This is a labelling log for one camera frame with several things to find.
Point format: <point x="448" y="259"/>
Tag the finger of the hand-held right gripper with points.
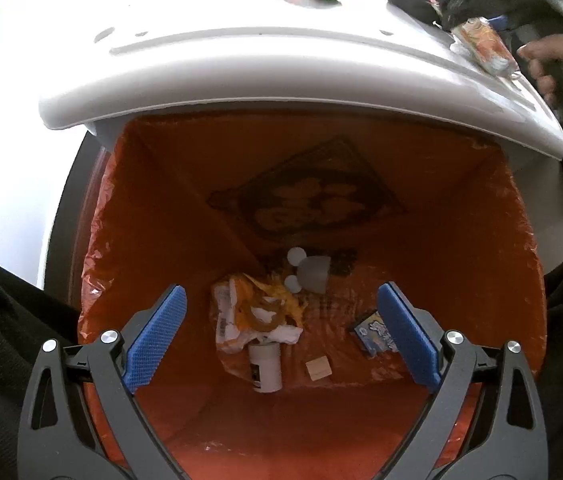
<point x="497" y="22"/>
<point x="454" y="10"/>

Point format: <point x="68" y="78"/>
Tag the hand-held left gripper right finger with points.
<point x="409" y="340"/>

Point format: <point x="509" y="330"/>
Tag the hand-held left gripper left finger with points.
<point x="156" y="340"/>

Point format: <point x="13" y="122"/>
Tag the orange fruit print snack bag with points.
<point x="486" y="47"/>

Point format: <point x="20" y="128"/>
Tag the blue cookie packet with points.
<point x="374" y="332"/>

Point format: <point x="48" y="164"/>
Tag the orange and white plastic bag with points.
<point x="229" y="320"/>

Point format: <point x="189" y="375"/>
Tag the small beige square card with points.
<point x="318" y="367"/>

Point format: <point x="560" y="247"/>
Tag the white pill bottle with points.
<point x="266" y="367"/>

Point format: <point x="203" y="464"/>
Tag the grey cup with white balls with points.
<point x="314" y="272"/>

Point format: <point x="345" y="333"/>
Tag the orange trash bag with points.
<point x="411" y="220"/>

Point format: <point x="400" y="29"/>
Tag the tiny white shell fragment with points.
<point x="291" y="283"/>

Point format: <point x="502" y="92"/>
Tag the small pale toy egg shell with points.
<point x="295" y="257"/>

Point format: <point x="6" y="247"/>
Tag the person's right hand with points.
<point x="541" y="55"/>

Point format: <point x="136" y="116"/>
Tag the black cloth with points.
<point x="411" y="0"/>

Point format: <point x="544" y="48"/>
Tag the grey storage box lid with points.
<point x="261" y="60"/>

